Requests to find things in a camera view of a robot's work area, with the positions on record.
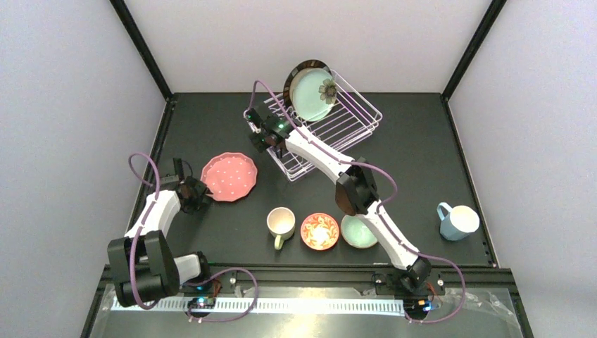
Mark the black frame post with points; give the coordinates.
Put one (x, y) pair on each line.
(142, 47)
(484, 27)

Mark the white led light strip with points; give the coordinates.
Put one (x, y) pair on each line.
(390, 307)

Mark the black frame post left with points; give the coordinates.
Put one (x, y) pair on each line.
(142, 47)

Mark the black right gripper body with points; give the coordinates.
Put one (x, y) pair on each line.
(254, 124)

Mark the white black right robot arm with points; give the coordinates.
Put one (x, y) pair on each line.
(355, 190)

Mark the black striped rim dinner plate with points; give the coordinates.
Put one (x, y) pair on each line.
(301, 69)

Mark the black frame post right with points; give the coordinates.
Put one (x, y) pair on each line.
(484, 27)

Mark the green glazed small bowl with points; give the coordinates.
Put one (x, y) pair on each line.
(356, 233)

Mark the cream mug green handle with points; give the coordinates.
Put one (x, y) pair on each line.
(281, 223)

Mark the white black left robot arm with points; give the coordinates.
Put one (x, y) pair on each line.
(143, 268)

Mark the light blue mug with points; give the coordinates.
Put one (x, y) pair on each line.
(458, 222)

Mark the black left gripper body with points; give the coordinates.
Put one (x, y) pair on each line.
(179, 175)

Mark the pink dotted plate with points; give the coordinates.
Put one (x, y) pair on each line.
(229, 176)

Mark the orange floral small bowl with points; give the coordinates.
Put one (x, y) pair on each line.
(320, 231)

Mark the green flower plate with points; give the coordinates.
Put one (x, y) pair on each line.
(314, 95)

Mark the white wire dish rack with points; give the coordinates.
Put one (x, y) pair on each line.
(351, 120)

